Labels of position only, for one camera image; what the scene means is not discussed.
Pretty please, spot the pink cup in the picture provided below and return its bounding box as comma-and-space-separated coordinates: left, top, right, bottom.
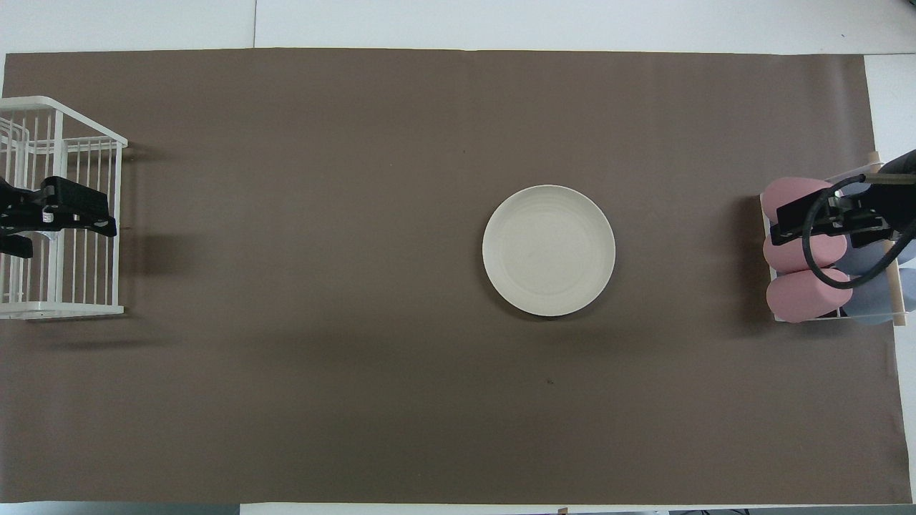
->
760, 177, 839, 225
766, 268, 854, 323
763, 227, 848, 275

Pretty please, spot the cream round plate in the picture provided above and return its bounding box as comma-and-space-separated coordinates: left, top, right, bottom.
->
482, 185, 616, 318

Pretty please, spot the white wire basket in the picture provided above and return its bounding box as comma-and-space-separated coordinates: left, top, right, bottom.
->
0, 96, 129, 320

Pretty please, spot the brown table mat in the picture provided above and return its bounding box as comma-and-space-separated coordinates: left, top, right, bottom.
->
0, 48, 912, 505

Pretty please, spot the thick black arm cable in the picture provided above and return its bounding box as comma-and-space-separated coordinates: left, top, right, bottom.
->
801, 174, 916, 290

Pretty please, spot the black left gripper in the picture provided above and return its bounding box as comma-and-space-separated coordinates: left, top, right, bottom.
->
0, 176, 118, 259

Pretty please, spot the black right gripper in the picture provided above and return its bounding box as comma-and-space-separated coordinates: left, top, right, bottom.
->
770, 149, 916, 250

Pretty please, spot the clear cup rack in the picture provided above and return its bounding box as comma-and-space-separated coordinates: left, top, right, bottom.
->
760, 161, 910, 324

